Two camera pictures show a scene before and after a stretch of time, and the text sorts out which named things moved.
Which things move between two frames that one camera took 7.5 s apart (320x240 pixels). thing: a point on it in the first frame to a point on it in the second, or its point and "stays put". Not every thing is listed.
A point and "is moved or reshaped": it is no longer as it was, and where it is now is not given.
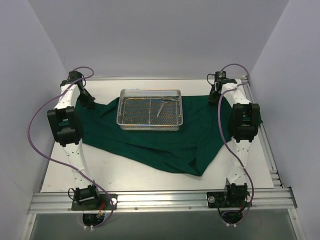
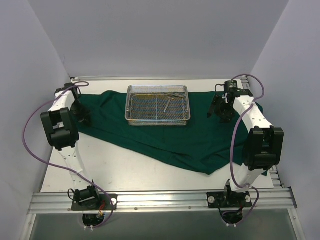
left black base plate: x=106 y=202 stays put
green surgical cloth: x=205 y=130 is moved or reshaped
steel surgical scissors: x=178 y=99 to x=175 y=94
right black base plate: x=217 y=199 stays put
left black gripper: x=85 y=99 to x=81 y=116
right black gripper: x=214 y=94 to x=217 y=102
